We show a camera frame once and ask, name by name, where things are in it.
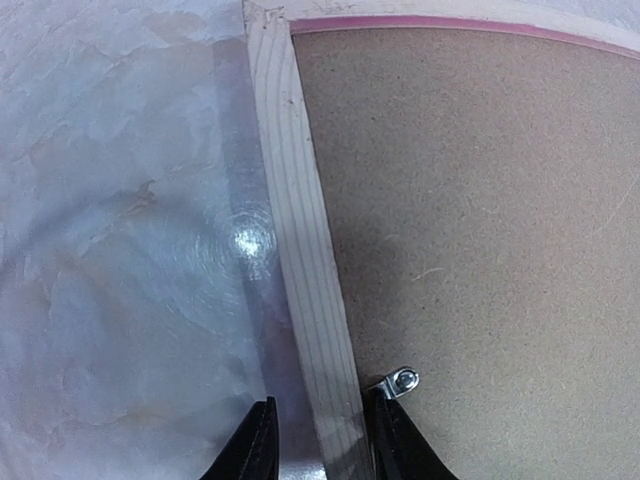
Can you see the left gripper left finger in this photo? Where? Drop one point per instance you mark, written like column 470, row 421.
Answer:
column 253, row 451

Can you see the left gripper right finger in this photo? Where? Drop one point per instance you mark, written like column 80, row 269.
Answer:
column 399, row 450

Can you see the wooden picture frame pink edge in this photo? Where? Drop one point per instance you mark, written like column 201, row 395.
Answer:
column 299, row 213

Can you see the brown backing board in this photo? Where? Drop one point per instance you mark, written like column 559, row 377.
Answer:
column 483, row 197

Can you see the metal turn clip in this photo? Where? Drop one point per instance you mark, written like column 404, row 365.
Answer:
column 397, row 383

